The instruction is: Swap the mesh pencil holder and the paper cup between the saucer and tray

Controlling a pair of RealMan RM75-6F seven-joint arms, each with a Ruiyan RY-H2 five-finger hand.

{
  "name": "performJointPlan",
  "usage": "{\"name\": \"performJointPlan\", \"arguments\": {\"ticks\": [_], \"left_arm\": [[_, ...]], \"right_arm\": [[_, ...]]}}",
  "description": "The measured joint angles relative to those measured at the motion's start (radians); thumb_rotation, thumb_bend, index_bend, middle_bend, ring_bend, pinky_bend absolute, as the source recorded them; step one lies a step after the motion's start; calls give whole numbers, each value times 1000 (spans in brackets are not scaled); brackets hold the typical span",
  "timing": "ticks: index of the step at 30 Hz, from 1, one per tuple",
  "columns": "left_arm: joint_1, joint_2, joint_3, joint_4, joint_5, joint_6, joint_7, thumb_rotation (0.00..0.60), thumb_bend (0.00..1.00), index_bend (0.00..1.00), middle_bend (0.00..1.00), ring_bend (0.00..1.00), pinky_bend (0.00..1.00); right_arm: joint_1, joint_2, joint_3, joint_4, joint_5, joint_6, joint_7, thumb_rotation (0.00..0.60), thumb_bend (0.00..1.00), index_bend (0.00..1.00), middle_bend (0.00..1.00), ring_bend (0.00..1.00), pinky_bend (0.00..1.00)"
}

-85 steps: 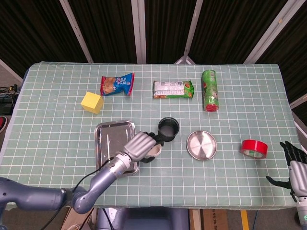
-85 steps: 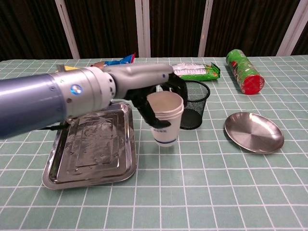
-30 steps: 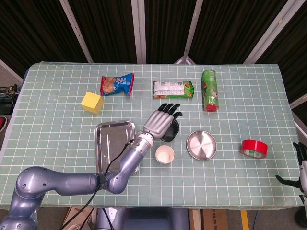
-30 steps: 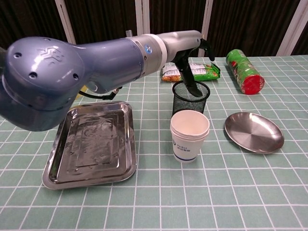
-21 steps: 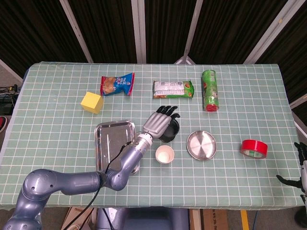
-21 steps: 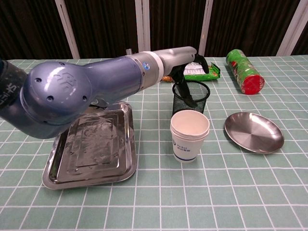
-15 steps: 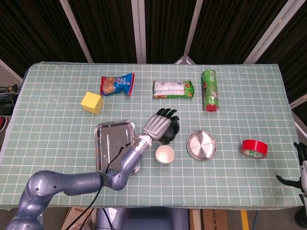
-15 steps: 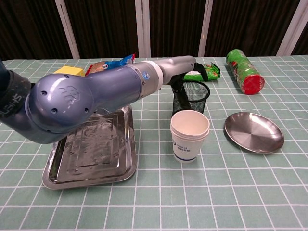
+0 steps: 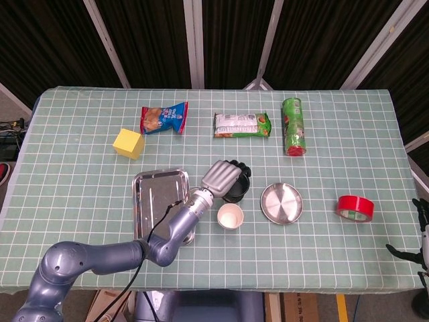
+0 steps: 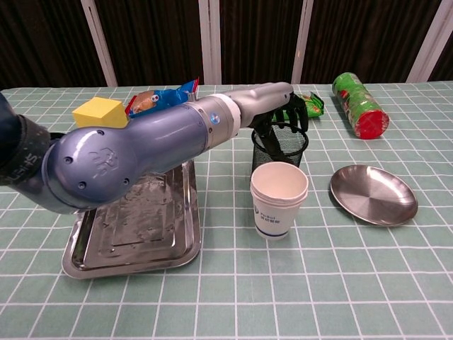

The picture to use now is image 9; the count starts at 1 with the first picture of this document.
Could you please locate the cardboard box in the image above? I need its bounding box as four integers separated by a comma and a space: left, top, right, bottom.
85, 290, 135, 322
283, 292, 321, 322

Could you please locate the green checked tablecloth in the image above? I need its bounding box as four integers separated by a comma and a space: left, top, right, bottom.
0, 86, 429, 294

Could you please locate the white frame post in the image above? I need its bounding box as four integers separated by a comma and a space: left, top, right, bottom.
243, 0, 286, 91
182, 0, 205, 89
0, 82, 33, 117
408, 157, 429, 189
82, 0, 131, 89
340, 0, 420, 90
404, 132, 429, 154

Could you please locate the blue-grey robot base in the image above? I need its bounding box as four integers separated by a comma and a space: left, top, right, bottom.
133, 290, 265, 322

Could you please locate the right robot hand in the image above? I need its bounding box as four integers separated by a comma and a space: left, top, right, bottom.
385, 197, 429, 271

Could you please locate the rectangular steel tray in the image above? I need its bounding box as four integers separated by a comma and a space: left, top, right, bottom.
131, 168, 197, 248

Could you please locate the round steel plate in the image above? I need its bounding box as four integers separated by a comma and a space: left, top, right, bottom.
260, 182, 304, 225

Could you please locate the black curtain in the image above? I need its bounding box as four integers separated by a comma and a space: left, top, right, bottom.
0, 0, 429, 168

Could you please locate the green snack packet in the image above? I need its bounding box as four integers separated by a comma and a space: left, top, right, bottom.
213, 112, 272, 139

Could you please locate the green chips can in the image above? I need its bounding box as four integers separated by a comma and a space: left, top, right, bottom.
281, 97, 308, 157

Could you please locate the wooden table leg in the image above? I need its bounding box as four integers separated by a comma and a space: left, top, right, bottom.
264, 292, 282, 322

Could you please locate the black round cup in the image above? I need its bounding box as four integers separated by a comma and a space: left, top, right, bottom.
221, 163, 252, 204

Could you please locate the red tape roll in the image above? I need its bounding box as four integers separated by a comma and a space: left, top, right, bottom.
336, 195, 375, 223

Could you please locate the white paper cup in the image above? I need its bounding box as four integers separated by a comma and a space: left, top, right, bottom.
217, 203, 243, 231

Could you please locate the blue snack bag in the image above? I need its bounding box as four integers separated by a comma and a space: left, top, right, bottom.
139, 101, 189, 136

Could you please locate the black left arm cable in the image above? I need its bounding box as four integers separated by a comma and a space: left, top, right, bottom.
95, 199, 185, 322

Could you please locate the yellow cube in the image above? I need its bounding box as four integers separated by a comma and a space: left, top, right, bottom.
112, 128, 145, 160

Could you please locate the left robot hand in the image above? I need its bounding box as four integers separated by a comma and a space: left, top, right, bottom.
200, 160, 252, 199

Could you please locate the black device box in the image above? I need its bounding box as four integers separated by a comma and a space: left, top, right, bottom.
0, 130, 21, 162

